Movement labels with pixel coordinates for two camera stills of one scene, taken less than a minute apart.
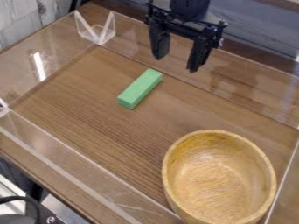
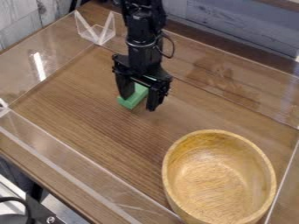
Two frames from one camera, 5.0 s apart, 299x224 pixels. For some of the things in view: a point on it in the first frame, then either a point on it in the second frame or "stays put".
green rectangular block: (139, 88) stays put
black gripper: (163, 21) → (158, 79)
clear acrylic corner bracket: (96, 33) stays put
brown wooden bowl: (219, 178) stays put
